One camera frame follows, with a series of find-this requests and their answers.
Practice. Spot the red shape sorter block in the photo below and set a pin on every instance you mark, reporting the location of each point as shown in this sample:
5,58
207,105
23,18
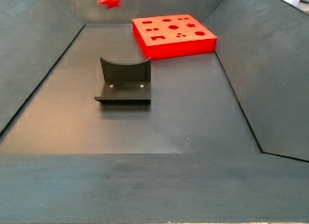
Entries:
170,36

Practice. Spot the black curved fixture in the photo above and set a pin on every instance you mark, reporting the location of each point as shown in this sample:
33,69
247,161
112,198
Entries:
128,81

